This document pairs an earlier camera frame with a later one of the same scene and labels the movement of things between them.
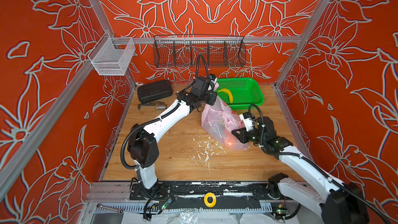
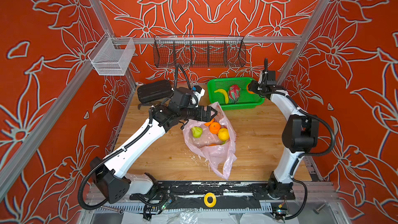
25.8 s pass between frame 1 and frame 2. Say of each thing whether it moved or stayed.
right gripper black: moved
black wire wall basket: stayed
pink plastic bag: moved
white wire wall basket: stayed
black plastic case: stayed
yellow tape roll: stayed
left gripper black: moved
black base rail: stayed
